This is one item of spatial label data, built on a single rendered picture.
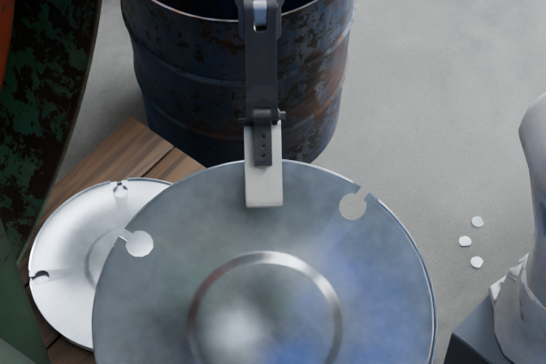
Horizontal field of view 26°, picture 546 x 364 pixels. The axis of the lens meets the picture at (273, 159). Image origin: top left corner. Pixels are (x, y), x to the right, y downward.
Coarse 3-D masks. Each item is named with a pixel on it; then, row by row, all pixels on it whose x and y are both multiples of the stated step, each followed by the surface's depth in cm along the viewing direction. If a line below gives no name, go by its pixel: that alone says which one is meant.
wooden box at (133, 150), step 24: (120, 144) 184; (144, 144) 184; (168, 144) 184; (96, 168) 181; (120, 168) 181; (144, 168) 181; (168, 168) 181; (192, 168) 181; (72, 192) 179; (48, 216) 176; (24, 264) 171; (48, 336) 165; (72, 360) 163
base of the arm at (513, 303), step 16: (512, 272) 149; (496, 288) 157; (512, 288) 149; (528, 288) 142; (496, 304) 154; (512, 304) 149; (528, 304) 142; (496, 320) 154; (512, 320) 149; (528, 320) 144; (544, 320) 141; (496, 336) 153; (512, 336) 150; (528, 336) 146; (544, 336) 144; (512, 352) 150; (528, 352) 148; (544, 352) 147
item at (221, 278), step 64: (192, 192) 97; (320, 192) 97; (128, 256) 98; (192, 256) 98; (256, 256) 98; (320, 256) 98; (384, 256) 99; (128, 320) 99; (192, 320) 99; (256, 320) 99; (320, 320) 99; (384, 320) 100
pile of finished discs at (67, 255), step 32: (96, 192) 177; (128, 192) 177; (160, 192) 177; (64, 224) 174; (96, 224) 174; (32, 256) 171; (64, 256) 171; (96, 256) 170; (32, 288) 168; (64, 288) 168; (64, 320) 165
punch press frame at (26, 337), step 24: (0, 240) 53; (0, 264) 54; (0, 288) 55; (24, 288) 57; (0, 312) 56; (24, 312) 58; (0, 336) 58; (24, 336) 60; (0, 360) 37; (24, 360) 37; (48, 360) 63
